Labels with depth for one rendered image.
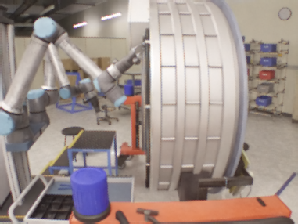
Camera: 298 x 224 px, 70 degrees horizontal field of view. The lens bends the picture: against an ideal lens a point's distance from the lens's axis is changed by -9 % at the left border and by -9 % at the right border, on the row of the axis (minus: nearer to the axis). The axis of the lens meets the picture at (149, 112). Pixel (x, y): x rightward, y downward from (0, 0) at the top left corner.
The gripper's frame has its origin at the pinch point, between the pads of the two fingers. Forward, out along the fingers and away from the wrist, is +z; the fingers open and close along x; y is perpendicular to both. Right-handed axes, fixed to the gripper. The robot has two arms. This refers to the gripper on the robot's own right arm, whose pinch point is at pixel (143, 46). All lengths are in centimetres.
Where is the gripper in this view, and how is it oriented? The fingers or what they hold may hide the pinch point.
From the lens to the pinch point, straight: 140.9
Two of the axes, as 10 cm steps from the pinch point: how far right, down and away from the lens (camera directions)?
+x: -4.8, -4.8, -7.3
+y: 3.7, 6.4, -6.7
